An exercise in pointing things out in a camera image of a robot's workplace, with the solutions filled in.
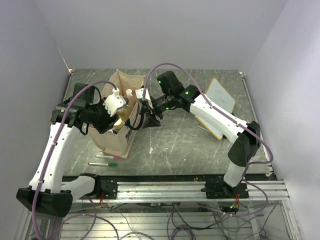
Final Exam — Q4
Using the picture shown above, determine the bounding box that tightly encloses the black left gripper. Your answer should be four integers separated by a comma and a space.
85, 96, 120, 134

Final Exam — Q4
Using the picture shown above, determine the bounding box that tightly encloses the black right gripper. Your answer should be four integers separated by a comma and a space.
139, 92, 175, 128

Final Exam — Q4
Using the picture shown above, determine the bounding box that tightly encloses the pale green bottle cream cap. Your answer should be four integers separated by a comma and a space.
112, 118, 125, 132

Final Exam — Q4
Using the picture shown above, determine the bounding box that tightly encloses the pink liquid bottle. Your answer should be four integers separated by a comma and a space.
125, 88, 137, 104

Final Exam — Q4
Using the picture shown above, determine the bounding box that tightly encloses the amber liquid bottle white cap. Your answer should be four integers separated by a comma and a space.
117, 103, 132, 121

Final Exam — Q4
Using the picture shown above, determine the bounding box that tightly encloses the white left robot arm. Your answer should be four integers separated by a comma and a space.
16, 83, 125, 218

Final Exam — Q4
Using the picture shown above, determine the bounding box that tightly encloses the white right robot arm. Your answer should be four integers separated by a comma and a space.
135, 70, 261, 198

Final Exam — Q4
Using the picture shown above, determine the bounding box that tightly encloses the beige canvas tote bag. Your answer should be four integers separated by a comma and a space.
88, 70, 144, 159

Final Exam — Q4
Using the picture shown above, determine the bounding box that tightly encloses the red-capped white marker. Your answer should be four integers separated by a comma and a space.
95, 154, 121, 160

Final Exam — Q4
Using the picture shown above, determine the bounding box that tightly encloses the green-capped white marker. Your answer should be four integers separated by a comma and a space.
88, 162, 118, 167

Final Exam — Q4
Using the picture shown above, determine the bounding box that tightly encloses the yellow-framed small whiteboard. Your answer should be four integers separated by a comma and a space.
197, 77, 237, 141

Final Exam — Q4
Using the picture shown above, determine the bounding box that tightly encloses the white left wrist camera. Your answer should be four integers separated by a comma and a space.
103, 88, 127, 117

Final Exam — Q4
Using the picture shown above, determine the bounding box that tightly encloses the aluminium mounting rail frame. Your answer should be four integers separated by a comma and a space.
17, 173, 302, 240

